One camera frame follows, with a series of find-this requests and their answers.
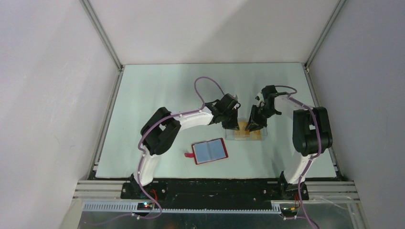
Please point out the right aluminium frame post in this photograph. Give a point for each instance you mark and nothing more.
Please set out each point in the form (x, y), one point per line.
(325, 32)

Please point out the grey slotted cable duct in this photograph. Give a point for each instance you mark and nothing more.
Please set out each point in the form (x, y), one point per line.
(137, 207)

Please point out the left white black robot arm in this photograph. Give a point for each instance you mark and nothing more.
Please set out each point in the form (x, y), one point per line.
(161, 130)

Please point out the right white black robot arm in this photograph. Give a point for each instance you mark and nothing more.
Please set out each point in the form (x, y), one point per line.
(311, 132)

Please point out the red leather card holder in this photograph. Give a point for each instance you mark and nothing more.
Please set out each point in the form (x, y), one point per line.
(208, 151)

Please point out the aluminium front rail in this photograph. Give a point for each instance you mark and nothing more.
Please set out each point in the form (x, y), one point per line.
(332, 191)

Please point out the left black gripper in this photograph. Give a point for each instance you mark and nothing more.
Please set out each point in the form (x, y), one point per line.
(234, 125)

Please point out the orange credit card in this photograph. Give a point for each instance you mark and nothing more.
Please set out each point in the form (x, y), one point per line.
(256, 135)
(242, 134)

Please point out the aluminium frame post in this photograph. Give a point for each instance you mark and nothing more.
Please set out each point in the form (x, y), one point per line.
(97, 24)
(325, 32)

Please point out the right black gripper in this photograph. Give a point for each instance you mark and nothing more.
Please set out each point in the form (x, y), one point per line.
(254, 123)

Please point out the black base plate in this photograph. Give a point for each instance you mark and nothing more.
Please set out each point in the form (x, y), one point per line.
(163, 188)

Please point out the left aluminium frame post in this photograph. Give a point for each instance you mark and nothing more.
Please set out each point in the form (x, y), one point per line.
(97, 24)

